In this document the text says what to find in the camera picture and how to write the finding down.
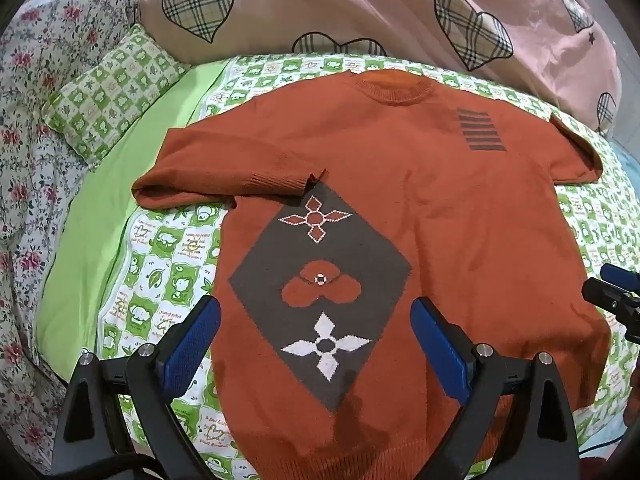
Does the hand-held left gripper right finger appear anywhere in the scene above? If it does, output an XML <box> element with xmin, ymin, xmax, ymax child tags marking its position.
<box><xmin>410</xmin><ymin>296</ymin><xmax>583</xmax><ymax>480</ymax></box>

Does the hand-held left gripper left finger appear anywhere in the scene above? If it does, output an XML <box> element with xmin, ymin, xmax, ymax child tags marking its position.
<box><xmin>50</xmin><ymin>296</ymin><xmax>223</xmax><ymax>480</ymax></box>

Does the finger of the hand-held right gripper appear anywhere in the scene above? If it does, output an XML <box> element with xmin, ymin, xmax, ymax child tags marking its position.
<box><xmin>582</xmin><ymin>263</ymin><xmax>640</xmax><ymax>311</ymax></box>
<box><xmin>614</xmin><ymin>305</ymin><xmax>640</xmax><ymax>346</ymax></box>

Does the orange knit sweater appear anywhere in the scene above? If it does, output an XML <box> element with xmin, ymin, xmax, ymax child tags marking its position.
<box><xmin>131</xmin><ymin>70</ymin><xmax>612</xmax><ymax>476</ymax></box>

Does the green checkered bedsheet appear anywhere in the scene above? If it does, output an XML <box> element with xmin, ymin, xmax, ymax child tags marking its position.
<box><xmin>37</xmin><ymin>52</ymin><xmax>640</xmax><ymax>480</ymax></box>

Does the green checkered pillow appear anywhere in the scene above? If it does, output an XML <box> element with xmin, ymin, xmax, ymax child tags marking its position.
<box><xmin>42</xmin><ymin>25</ymin><xmax>191</xmax><ymax>166</ymax></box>

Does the floral quilt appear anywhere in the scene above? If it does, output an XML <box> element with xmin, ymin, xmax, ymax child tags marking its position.
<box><xmin>0</xmin><ymin>0</ymin><xmax>166</xmax><ymax>476</ymax></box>

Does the pink heart-print duvet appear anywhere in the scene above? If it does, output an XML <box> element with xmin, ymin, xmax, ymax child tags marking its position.
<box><xmin>137</xmin><ymin>0</ymin><xmax>623</xmax><ymax>133</ymax></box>

